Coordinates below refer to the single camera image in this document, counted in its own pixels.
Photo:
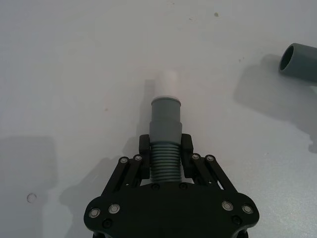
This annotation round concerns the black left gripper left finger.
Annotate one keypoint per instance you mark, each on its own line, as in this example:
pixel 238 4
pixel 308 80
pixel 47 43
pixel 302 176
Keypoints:
pixel 144 158

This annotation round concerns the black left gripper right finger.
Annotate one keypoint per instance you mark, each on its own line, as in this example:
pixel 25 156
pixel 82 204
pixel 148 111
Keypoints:
pixel 187 158

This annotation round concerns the dark grey plastic pipe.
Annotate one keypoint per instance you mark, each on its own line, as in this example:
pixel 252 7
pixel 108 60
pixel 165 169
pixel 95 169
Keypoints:
pixel 303 64

